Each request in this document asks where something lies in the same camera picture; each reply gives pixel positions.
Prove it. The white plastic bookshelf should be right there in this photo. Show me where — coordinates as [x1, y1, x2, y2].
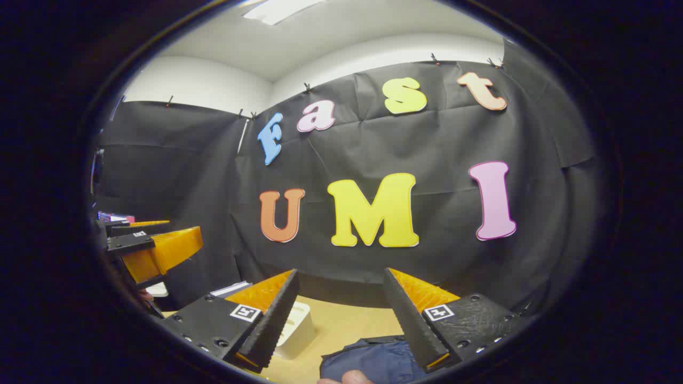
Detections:
[275, 301, 316, 361]

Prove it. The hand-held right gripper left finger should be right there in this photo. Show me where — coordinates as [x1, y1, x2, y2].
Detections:
[159, 268, 300, 373]

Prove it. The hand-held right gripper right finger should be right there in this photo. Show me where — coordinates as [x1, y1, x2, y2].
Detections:
[383, 268, 526, 373]

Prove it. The thick white book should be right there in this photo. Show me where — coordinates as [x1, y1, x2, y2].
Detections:
[210, 281, 252, 298]

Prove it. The blue schoolbag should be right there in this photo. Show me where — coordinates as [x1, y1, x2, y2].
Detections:
[320, 335, 427, 384]

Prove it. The ceiling light panel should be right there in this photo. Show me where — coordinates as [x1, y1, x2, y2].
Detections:
[243, 0, 326, 26]

